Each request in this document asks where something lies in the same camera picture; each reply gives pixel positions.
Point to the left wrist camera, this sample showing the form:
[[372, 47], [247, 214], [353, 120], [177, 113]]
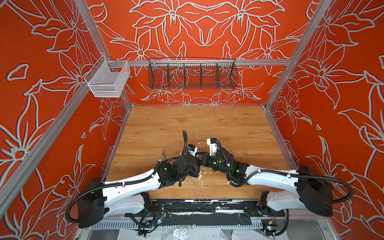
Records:
[[192, 150]]

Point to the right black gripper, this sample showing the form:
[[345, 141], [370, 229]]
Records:
[[204, 158]]

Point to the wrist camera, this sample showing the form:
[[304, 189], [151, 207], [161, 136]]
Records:
[[213, 146], [192, 150]]

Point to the white wire mesh basket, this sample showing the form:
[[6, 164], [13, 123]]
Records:
[[107, 79]]

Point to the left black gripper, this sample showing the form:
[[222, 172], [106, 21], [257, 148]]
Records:
[[196, 168]]

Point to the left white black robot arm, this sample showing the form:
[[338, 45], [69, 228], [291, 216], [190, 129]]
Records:
[[129, 196]]

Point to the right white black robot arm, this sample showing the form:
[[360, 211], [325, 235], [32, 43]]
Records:
[[298, 189]]

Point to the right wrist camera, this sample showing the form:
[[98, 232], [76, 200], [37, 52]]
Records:
[[213, 146]]

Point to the white slotted cable duct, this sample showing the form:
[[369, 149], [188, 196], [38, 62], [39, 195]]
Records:
[[253, 224]]

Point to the right base cable connector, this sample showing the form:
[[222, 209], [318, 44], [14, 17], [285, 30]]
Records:
[[271, 230]]

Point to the black wire mesh basket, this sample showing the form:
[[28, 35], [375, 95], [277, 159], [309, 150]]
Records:
[[181, 73]]

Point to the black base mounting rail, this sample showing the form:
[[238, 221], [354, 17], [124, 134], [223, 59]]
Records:
[[249, 208]]

